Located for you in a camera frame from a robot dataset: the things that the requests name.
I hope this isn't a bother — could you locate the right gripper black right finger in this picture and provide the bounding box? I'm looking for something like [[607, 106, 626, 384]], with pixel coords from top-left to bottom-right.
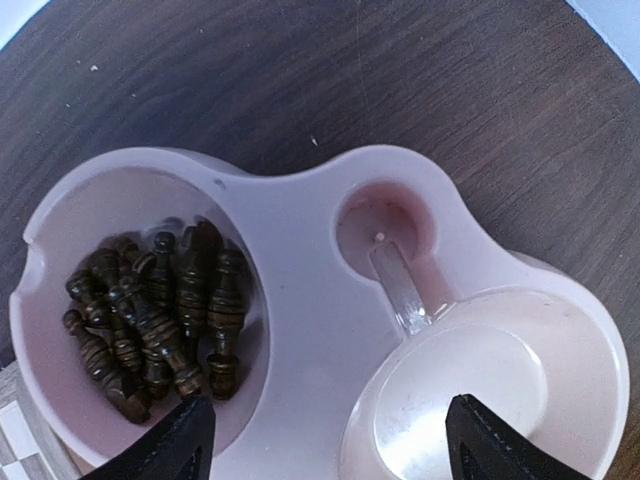
[[445, 394, 571, 479]]

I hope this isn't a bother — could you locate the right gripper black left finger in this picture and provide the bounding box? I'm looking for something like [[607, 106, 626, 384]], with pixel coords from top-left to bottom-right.
[[83, 397, 216, 480]]

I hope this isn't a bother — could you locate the dark chess pieces pile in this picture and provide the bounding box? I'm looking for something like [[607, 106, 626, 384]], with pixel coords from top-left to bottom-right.
[[62, 220, 249, 424]]

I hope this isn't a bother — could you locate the pink plastic double bowl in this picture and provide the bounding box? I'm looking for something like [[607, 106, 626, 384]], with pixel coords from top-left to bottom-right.
[[9, 145, 630, 479]]

